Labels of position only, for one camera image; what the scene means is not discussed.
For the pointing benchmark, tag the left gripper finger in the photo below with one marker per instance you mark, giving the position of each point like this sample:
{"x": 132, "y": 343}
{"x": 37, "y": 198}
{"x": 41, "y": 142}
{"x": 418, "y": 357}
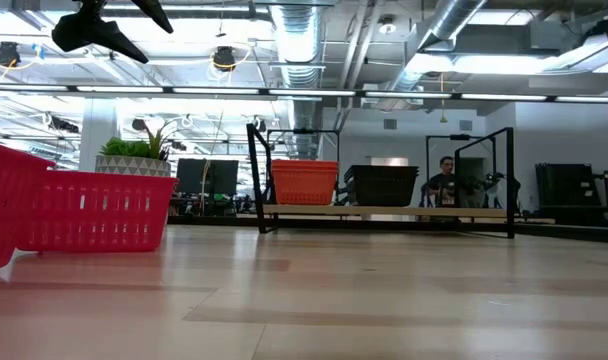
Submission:
{"x": 154, "y": 10}
{"x": 84, "y": 32}

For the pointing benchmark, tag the red plastic basket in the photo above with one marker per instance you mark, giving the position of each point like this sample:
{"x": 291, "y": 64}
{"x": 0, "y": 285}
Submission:
{"x": 4, "y": 210}
{"x": 94, "y": 215}

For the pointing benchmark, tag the orange plastic basket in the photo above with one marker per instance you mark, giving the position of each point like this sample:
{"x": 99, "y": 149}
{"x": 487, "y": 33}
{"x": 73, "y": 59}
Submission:
{"x": 304, "y": 190}
{"x": 304, "y": 166}

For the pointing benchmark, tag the black plastic basket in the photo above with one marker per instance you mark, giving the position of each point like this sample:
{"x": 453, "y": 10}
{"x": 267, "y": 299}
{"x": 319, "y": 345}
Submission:
{"x": 381, "y": 192}
{"x": 381, "y": 167}
{"x": 381, "y": 170}

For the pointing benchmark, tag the black background robot arm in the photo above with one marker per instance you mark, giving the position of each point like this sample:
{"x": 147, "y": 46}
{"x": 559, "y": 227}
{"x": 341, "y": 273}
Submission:
{"x": 489, "y": 182}

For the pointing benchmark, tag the white building pillar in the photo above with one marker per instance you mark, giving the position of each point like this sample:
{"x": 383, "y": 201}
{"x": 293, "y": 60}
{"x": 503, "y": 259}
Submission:
{"x": 99, "y": 130}

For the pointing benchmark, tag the succulent in patterned white pot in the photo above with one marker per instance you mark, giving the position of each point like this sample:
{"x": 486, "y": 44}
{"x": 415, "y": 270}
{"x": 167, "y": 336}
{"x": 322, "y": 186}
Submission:
{"x": 134, "y": 162}

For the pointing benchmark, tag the black computer monitor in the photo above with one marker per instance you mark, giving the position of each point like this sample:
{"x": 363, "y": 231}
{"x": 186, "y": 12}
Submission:
{"x": 225, "y": 177}
{"x": 191, "y": 177}

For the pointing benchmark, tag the long ceiling light strip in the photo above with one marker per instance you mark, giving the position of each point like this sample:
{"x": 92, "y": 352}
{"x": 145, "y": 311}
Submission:
{"x": 309, "y": 92}

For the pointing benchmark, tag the round ceiling fixture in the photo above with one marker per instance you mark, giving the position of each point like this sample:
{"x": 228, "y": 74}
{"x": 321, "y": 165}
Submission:
{"x": 386, "y": 27}

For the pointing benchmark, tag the person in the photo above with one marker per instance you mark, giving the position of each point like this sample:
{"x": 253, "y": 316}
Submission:
{"x": 445, "y": 167}

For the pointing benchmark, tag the black equipment rack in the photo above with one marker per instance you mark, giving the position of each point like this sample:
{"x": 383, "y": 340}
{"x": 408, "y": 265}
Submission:
{"x": 566, "y": 187}

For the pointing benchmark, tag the silver spiral air duct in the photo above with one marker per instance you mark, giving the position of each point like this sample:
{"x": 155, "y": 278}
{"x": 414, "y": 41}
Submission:
{"x": 299, "y": 45}
{"x": 449, "y": 20}

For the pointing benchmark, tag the black background gantry frame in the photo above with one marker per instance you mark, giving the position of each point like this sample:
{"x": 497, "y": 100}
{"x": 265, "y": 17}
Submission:
{"x": 304, "y": 131}
{"x": 459, "y": 136}

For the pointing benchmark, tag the black aluminium table frame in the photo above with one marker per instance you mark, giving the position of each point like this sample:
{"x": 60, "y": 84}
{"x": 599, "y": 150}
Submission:
{"x": 209, "y": 220}

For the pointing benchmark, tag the grey wall vent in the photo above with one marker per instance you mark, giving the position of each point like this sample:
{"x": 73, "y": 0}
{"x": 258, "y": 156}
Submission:
{"x": 390, "y": 124}
{"x": 465, "y": 125}

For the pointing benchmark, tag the wooden shelf, black metal frame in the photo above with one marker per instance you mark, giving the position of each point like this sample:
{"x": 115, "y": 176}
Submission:
{"x": 384, "y": 211}

